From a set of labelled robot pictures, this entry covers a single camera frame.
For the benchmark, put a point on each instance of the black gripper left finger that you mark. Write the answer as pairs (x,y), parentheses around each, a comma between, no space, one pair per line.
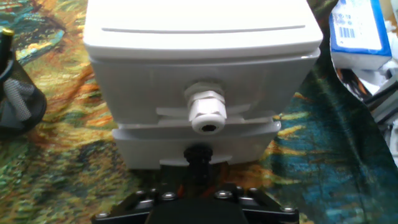
(130,211)

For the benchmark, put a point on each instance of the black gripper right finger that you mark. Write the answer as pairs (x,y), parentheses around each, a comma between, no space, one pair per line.
(267,211)

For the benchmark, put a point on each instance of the sunflower painting cloth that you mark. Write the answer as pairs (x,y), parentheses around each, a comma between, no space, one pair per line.
(311,155)

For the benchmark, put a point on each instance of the black mesh pen holder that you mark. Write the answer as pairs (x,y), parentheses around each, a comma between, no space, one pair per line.
(31,102)

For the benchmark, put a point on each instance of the white box with blue edge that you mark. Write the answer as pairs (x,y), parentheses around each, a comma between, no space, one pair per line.
(357,31)

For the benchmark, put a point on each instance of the white plastic lidded box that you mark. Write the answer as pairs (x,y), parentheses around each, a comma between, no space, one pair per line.
(202,15)

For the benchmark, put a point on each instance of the aluminium frame bar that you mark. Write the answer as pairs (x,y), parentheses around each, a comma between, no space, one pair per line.
(385,99)

